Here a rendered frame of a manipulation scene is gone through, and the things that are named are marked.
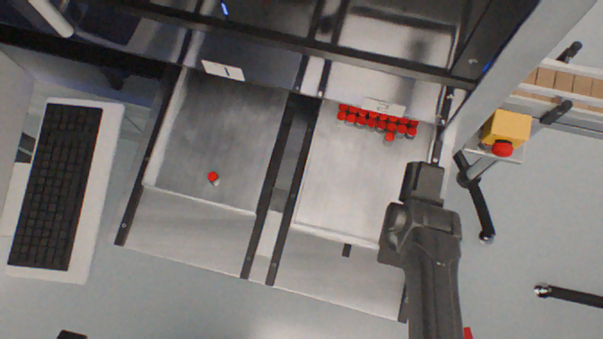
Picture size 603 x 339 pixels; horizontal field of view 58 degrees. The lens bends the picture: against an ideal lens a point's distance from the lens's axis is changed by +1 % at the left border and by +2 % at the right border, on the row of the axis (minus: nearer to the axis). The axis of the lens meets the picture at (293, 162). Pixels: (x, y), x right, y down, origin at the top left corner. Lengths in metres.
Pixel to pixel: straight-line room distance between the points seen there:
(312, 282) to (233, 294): 0.93
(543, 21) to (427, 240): 0.32
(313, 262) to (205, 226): 0.25
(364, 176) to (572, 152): 1.28
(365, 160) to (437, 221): 0.52
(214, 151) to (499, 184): 1.29
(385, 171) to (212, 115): 0.42
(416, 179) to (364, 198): 0.42
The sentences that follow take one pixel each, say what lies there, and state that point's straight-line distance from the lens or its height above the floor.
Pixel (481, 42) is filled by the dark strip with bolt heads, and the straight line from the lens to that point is 0.84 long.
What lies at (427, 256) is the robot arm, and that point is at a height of 1.40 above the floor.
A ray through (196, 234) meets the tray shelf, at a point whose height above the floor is 0.88.
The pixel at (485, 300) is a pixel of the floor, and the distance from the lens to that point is 2.15.
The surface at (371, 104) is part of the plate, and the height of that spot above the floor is 1.03.
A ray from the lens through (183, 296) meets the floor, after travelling 2.12.
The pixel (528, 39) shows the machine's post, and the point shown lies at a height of 1.37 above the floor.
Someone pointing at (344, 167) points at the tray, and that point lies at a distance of 1.21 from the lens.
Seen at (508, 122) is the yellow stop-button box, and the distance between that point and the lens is 1.15.
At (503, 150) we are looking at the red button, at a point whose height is 1.01.
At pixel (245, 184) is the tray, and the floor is 0.88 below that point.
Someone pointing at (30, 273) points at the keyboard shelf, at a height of 0.80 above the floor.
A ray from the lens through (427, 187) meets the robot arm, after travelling 0.79.
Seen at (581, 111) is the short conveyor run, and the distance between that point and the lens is 1.33.
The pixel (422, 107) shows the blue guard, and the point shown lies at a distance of 1.08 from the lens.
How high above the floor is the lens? 2.06
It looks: 75 degrees down
